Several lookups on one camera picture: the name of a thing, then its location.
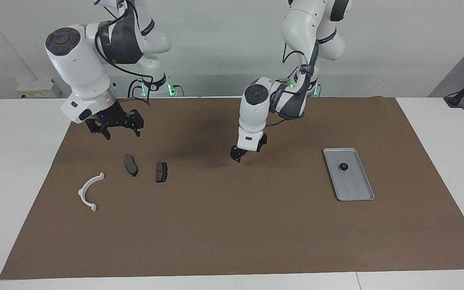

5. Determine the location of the silver metal tray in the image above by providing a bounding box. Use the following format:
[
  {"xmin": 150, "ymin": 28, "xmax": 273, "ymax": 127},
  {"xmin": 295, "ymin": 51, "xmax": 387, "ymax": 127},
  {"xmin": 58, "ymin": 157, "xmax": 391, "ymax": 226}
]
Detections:
[{"xmin": 323, "ymin": 147, "xmax": 375, "ymax": 201}]

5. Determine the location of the dark grey brake pad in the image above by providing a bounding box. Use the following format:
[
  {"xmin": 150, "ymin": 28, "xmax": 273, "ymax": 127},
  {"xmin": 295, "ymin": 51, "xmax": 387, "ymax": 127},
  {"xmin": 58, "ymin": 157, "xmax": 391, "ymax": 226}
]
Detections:
[
  {"xmin": 124, "ymin": 154, "xmax": 139, "ymax": 177},
  {"xmin": 156, "ymin": 162, "xmax": 169, "ymax": 183}
]

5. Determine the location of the brown table mat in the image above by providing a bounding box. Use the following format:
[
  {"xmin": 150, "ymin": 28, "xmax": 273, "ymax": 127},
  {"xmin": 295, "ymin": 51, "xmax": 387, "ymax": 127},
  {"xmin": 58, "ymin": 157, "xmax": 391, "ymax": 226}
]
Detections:
[{"xmin": 0, "ymin": 96, "xmax": 464, "ymax": 280}]

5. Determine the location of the black base cable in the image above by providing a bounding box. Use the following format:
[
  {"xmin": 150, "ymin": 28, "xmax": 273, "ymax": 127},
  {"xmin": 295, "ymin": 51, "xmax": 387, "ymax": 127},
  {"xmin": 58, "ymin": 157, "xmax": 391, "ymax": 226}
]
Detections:
[{"xmin": 127, "ymin": 79, "xmax": 142, "ymax": 98}]

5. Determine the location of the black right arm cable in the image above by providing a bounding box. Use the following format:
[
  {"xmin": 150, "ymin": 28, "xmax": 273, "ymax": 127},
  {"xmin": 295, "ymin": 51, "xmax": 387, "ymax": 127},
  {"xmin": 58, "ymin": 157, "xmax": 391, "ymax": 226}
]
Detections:
[{"xmin": 94, "ymin": 0, "xmax": 154, "ymax": 106}]

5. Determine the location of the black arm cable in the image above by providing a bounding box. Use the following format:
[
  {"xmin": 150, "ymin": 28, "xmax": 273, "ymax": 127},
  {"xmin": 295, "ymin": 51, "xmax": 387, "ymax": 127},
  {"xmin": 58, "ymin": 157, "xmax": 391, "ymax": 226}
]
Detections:
[
  {"xmin": 94, "ymin": 0, "xmax": 154, "ymax": 106},
  {"xmin": 266, "ymin": 38, "xmax": 322, "ymax": 127}
]

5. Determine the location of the white semicircular bracket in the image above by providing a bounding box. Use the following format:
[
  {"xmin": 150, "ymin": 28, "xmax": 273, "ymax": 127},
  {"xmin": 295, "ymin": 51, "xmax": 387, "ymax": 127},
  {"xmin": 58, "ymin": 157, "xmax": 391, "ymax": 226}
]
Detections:
[{"xmin": 78, "ymin": 172, "xmax": 105, "ymax": 212}]

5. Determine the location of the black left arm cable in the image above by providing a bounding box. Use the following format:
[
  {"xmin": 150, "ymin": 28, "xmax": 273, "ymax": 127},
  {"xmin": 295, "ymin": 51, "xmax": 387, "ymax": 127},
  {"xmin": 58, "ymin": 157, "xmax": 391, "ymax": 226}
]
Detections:
[{"xmin": 266, "ymin": 38, "xmax": 322, "ymax": 127}]

